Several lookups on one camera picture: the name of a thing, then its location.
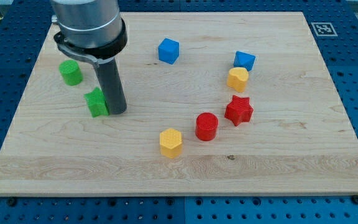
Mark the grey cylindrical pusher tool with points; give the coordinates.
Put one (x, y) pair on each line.
(111, 86)

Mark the green star block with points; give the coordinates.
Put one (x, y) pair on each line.
(96, 103)

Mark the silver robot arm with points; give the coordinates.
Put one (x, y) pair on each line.
(93, 31)

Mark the red star block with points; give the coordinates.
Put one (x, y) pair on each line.
(239, 110)

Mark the green cylinder block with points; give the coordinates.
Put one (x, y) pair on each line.
(70, 72)

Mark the blue cube block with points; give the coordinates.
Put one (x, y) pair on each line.
(168, 51)

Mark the yellow hexagon block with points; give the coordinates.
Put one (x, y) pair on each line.
(171, 143)

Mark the red cylinder block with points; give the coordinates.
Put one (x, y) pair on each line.
(206, 126)

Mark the wooden board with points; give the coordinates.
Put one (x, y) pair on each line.
(299, 140)

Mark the yellow heart block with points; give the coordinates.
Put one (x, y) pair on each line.
(237, 78)

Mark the blue diamond block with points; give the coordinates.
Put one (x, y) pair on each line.
(244, 60)

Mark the white fiducial marker tag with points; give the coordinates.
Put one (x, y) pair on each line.
(324, 29)

